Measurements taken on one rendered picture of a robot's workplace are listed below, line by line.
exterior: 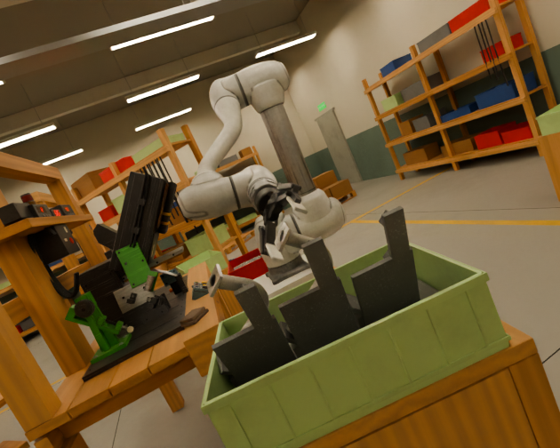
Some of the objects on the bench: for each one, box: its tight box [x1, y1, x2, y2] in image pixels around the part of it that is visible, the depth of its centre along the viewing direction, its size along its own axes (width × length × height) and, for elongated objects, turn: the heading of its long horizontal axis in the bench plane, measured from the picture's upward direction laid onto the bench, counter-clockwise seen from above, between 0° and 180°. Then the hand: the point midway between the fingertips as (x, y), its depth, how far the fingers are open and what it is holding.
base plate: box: [82, 275, 188, 382], centre depth 193 cm, size 42×110×2 cm, turn 84°
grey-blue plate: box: [160, 268, 182, 295], centre depth 204 cm, size 10×2×14 cm, turn 174°
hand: (287, 233), depth 78 cm, fingers open, 12 cm apart
